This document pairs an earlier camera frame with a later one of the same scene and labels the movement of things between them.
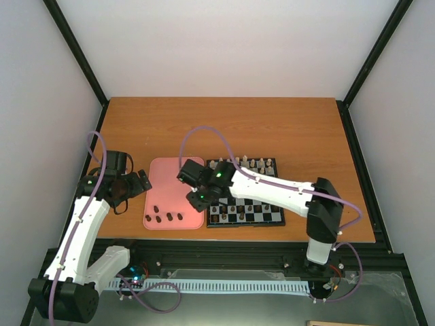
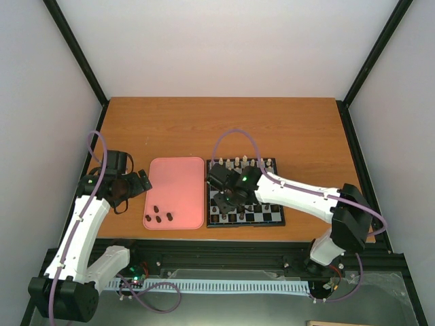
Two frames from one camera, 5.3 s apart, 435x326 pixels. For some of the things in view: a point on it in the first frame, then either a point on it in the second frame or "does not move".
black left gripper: x=138 y=186 does not move
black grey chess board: x=233 y=211 does not move
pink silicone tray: x=165 y=206 does not move
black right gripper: x=198 y=206 → x=224 y=207
